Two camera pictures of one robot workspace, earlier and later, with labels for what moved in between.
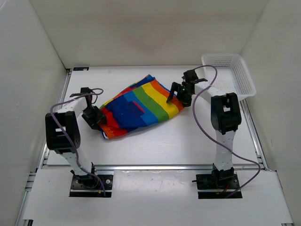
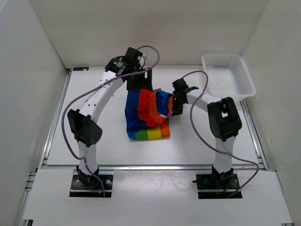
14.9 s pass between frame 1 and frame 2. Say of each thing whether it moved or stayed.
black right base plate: stayed
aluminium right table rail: stayed
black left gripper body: moved
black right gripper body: moved
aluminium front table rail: stayed
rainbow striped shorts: moved
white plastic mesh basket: stayed
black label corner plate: stayed
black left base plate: stayed
